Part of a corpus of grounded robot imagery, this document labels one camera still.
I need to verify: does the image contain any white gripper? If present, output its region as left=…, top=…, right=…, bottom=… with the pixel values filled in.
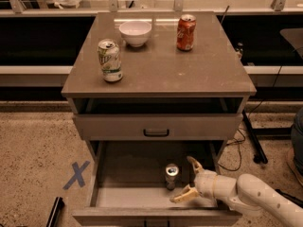
left=169, top=156, right=237, bottom=203

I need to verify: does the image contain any silver redbull can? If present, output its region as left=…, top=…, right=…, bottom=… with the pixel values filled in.
left=165, top=164, right=179, bottom=190

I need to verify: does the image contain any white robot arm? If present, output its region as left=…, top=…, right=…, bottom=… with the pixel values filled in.
left=170, top=156, right=303, bottom=227

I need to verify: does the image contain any open middle drawer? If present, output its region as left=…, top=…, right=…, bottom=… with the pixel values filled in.
left=73, top=141, right=241, bottom=227

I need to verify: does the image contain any grey drawer cabinet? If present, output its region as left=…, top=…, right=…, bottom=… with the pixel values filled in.
left=61, top=10, right=258, bottom=227

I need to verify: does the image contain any closed top drawer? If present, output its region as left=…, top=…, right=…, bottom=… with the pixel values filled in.
left=73, top=113, right=242, bottom=141

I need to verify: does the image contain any orange soda can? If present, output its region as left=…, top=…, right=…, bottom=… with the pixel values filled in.
left=176, top=14, right=196, bottom=51

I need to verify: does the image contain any green white soda can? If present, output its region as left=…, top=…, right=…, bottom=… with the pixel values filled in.
left=98, top=39, right=123, bottom=82

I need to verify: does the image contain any black stand leg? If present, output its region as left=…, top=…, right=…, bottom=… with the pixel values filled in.
left=242, top=112, right=268, bottom=164

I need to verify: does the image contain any blue tape cross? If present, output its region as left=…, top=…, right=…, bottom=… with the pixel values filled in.
left=63, top=161, right=90, bottom=190

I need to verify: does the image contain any black bar bottom left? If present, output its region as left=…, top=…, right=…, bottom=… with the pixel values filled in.
left=46, top=197, right=64, bottom=227

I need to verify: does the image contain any white bowl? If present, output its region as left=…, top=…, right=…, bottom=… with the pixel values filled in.
left=119, top=21, right=152, bottom=47

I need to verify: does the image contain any metal railing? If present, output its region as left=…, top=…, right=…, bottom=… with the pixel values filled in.
left=0, top=0, right=303, bottom=17

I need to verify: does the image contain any black floor cable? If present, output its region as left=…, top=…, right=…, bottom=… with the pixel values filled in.
left=218, top=101, right=264, bottom=172

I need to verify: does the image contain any black drawer handle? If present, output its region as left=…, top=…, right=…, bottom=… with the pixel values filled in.
left=143, top=129, right=169, bottom=137

